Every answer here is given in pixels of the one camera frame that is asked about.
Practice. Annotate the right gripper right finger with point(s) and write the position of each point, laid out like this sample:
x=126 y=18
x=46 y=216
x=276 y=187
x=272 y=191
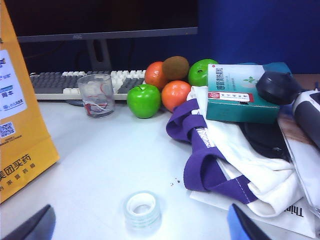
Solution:
x=243 y=227

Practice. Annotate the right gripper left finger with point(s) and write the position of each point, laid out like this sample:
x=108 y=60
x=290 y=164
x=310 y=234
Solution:
x=32 y=227

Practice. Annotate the white round lid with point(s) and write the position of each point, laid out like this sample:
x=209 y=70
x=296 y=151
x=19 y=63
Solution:
x=142 y=212

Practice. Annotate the yellow paper bag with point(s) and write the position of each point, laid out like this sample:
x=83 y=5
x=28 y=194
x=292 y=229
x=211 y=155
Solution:
x=37 y=140

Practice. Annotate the black flat device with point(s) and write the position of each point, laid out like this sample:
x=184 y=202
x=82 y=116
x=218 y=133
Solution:
x=265 y=140

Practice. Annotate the clear plastic sleeved booklet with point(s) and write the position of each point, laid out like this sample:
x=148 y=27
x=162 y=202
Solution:
x=297 y=145

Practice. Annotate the green medicine box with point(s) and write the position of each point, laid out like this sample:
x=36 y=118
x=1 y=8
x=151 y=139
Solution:
x=232 y=85

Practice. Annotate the clear glass cup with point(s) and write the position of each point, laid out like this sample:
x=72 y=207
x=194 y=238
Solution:
x=96 y=97

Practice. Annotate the grey and white keyboard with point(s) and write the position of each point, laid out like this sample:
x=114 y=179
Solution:
x=52 y=81

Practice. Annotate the orange fruit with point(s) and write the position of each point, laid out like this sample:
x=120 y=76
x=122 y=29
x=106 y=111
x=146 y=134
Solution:
x=155 y=73
x=175 y=96

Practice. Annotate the green apple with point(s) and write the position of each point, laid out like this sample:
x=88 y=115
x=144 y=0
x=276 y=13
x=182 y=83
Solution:
x=198 y=73
x=143 y=102

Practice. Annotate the brown kiwi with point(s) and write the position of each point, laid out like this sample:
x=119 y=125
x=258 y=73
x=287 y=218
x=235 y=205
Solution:
x=175 y=67

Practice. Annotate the black computer monitor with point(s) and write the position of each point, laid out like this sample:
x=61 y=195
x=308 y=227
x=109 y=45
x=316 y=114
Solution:
x=100 y=17

